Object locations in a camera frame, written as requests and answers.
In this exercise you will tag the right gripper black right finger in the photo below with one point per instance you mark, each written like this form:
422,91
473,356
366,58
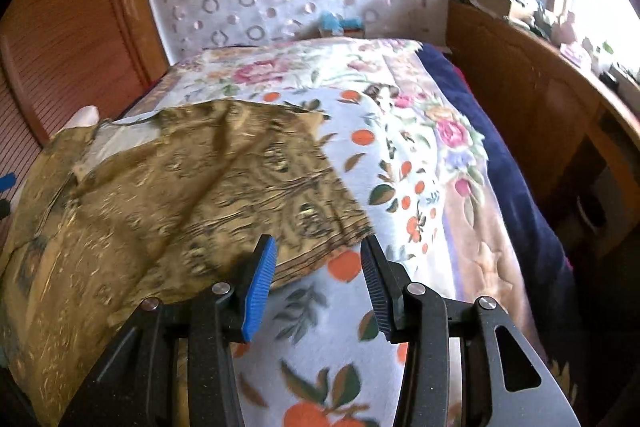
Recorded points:
504,381

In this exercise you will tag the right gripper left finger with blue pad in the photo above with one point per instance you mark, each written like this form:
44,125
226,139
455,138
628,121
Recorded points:
134,381

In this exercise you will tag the gold patterned brocade cloth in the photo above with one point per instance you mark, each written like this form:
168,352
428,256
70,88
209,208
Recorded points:
112,214

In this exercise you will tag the dark blue blanket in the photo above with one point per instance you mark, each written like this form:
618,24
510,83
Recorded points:
547,274

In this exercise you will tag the floral and orange print bedspread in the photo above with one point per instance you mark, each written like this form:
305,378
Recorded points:
419,169

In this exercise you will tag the wooden sideboard cabinet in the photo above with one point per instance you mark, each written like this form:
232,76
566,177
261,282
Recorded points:
575,141

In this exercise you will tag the white cloth pile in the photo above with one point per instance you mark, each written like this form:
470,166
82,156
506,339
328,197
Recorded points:
87,116

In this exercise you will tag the red-brown wooden wardrobe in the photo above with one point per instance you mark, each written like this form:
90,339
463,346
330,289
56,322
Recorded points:
60,56

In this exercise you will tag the clutter on sideboard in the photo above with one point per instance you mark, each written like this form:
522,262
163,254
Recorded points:
545,26

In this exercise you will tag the blue item on small box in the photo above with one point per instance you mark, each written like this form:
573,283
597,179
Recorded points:
332,25

